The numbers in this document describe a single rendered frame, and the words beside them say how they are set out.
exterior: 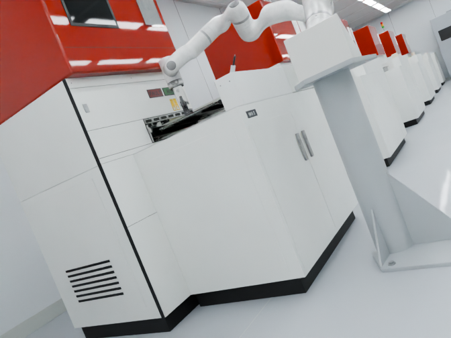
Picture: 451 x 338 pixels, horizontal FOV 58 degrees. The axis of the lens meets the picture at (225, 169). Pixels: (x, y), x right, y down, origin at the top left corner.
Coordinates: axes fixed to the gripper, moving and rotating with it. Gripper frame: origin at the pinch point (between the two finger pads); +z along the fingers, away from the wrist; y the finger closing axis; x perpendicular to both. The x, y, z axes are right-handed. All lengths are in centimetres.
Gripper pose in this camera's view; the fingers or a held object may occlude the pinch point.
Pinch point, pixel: (188, 114)
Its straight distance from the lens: 218.2
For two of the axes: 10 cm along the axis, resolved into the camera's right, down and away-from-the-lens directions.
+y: -0.2, -0.5, 10.0
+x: -9.3, 3.7, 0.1
